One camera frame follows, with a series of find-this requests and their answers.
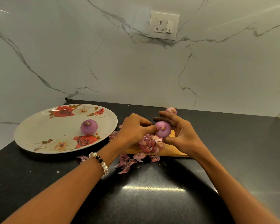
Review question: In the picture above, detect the person's left hand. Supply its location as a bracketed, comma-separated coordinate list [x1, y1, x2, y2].
[111, 113, 159, 152]

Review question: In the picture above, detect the person's right hand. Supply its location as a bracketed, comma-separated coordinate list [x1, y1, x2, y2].
[153, 111, 206, 159]

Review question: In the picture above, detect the peeled purple onion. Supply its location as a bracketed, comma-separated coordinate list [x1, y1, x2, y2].
[80, 119, 98, 135]
[155, 121, 172, 138]

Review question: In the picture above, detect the person's right forearm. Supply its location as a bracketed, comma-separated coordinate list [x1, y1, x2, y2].
[192, 147, 280, 224]

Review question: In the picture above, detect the person's left forearm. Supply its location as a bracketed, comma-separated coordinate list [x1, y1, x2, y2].
[1, 146, 123, 224]

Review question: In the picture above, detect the wooden cutting board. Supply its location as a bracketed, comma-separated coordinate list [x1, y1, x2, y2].
[123, 129, 190, 158]

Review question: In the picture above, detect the pile of onion peels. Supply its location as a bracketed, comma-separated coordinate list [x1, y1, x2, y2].
[76, 125, 166, 174]

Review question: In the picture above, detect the white rose print plate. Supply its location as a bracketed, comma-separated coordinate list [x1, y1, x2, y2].
[14, 104, 118, 154]

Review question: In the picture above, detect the pearl and black bead bracelet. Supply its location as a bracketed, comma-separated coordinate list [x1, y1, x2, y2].
[89, 152, 109, 176]

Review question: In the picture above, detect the white wall socket with switch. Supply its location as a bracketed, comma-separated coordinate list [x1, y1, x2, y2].
[148, 12, 180, 41]

